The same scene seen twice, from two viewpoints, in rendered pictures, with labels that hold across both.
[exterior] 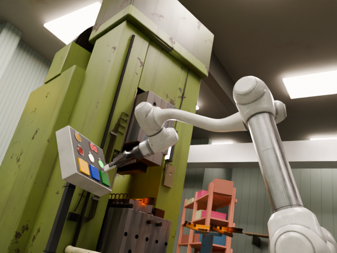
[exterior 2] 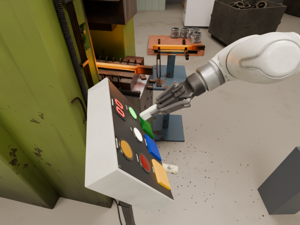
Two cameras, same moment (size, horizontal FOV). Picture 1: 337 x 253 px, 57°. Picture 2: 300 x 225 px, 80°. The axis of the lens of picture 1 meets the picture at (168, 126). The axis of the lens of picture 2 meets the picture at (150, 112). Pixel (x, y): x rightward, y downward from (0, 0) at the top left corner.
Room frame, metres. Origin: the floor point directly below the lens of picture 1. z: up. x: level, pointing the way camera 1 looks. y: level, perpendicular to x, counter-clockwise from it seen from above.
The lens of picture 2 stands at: (1.31, 0.56, 1.51)
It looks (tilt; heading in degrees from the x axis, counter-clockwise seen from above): 42 degrees down; 322
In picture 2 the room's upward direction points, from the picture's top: straight up
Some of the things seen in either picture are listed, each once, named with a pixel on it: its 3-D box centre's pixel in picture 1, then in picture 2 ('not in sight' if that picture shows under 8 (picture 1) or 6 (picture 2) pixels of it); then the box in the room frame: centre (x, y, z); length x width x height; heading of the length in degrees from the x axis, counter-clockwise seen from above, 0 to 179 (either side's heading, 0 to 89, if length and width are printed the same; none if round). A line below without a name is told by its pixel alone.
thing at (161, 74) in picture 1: (145, 81); not in sight; (2.37, 0.28, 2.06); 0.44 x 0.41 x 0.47; 41
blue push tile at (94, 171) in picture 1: (94, 173); (152, 148); (1.59, 0.33, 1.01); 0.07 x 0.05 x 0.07; 156
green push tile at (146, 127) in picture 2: (104, 178); (145, 127); (1.68, 0.29, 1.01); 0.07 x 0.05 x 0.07; 156
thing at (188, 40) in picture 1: (156, 34); not in sight; (2.39, 0.29, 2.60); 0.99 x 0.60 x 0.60; 131
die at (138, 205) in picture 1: (122, 205); (101, 73); (2.23, 0.21, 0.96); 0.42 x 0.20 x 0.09; 41
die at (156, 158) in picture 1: (133, 157); (87, 4); (2.23, 0.21, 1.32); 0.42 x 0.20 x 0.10; 41
